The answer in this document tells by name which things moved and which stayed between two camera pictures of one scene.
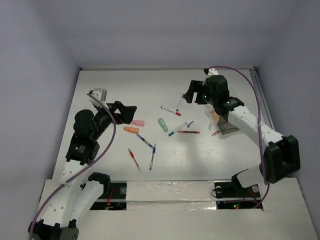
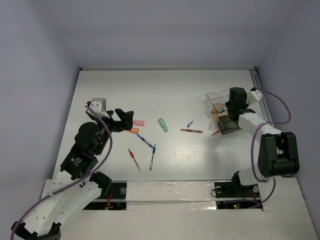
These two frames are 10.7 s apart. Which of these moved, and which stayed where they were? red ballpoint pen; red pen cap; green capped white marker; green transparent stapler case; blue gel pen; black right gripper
Moved: black right gripper; green capped white marker
Stayed: red ballpoint pen; blue gel pen; red pen cap; green transparent stapler case
